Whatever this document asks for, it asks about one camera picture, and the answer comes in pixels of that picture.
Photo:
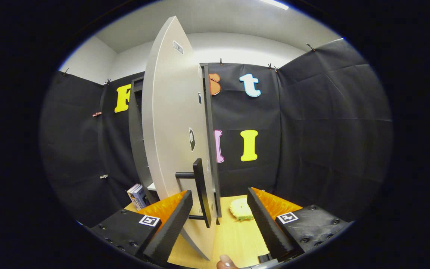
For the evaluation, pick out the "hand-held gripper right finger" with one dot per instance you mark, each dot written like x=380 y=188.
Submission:
x=263 y=220

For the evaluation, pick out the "white cover book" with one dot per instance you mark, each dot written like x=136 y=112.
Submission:
x=132 y=194

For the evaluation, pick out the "pink clothes peg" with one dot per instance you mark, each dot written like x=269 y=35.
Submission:
x=96 y=114

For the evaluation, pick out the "beige shoe cabinet door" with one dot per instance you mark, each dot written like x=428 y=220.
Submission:
x=170 y=130

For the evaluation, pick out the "black binder clip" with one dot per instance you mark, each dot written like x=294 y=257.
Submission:
x=311 y=47
x=65 y=70
x=107 y=81

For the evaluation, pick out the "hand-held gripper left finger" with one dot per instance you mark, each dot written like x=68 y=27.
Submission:
x=174 y=220

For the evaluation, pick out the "long ceiling light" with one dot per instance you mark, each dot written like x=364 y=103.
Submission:
x=274 y=4

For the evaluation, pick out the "grey shoe cabinet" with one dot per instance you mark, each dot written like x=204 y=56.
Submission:
x=136 y=142

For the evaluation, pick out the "yellow round fuzzy pad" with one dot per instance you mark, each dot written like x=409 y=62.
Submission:
x=240 y=209

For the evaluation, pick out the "blue cover book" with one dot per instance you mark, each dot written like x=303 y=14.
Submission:
x=142 y=198

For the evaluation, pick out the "black backdrop cloth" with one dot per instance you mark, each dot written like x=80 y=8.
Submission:
x=312 y=149

